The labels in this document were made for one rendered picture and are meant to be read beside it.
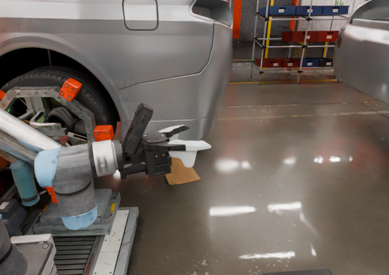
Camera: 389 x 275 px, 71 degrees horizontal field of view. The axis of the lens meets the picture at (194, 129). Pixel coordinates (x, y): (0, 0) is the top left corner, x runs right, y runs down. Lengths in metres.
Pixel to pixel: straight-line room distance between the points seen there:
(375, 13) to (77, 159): 3.60
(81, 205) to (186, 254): 1.41
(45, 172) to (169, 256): 1.48
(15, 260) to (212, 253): 1.31
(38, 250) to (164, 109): 0.91
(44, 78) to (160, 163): 1.14
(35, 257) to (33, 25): 1.07
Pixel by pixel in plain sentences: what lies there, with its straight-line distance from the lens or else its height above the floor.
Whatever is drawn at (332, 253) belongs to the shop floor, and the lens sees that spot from 2.19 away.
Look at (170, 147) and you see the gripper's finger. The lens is 0.57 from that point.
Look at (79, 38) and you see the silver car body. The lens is 1.55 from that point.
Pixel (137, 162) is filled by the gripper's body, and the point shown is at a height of 1.20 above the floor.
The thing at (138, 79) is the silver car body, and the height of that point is 1.14.
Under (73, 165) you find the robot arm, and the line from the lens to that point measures 0.59.
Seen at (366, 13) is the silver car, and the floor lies 1.40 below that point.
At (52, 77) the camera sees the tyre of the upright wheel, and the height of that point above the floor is 1.16.
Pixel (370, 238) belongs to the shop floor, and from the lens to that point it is 2.42.
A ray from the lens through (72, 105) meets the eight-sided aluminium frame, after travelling 1.55.
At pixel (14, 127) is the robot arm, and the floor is 1.27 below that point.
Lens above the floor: 1.53
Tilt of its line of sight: 25 degrees down
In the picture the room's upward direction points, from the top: straight up
